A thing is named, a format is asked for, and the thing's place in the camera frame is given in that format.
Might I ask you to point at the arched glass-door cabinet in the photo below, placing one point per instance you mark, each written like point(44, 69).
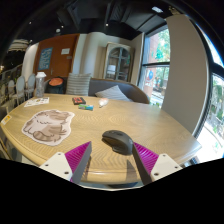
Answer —
point(118, 63)

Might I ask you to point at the small green and blue pack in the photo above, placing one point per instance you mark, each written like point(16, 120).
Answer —
point(86, 107)

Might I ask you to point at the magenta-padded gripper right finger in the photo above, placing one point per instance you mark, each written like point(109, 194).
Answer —
point(164, 165)

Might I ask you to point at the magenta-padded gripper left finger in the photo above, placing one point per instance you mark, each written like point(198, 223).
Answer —
point(56, 165)

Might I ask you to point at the blue wall poster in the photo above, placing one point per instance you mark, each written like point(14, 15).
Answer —
point(45, 58)

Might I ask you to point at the black and red box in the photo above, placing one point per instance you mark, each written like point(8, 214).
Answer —
point(79, 100)

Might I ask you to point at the group of white chairs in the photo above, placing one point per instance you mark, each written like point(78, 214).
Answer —
point(20, 88)

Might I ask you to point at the white plastic packet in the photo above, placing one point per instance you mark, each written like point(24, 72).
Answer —
point(103, 102)

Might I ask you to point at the black computer mouse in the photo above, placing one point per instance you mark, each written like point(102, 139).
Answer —
point(116, 140)

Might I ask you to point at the black bag with orange top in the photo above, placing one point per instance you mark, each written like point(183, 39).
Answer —
point(55, 85)

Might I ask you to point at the white wall sign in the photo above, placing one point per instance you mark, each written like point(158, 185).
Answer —
point(65, 51)

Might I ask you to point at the white sticker sheet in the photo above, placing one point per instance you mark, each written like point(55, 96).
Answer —
point(36, 102)

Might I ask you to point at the striped flat cushion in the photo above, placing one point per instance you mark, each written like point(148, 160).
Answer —
point(113, 93)

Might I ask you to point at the clear plastic jug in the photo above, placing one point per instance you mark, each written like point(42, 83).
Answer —
point(40, 85)

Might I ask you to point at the striped upright cushion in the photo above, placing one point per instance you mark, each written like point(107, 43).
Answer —
point(78, 85)

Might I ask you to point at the grey curved sofa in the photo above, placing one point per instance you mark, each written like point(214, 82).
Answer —
point(133, 91)

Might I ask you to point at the cat-shaped mouse pad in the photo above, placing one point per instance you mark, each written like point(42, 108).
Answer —
point(46, 126)

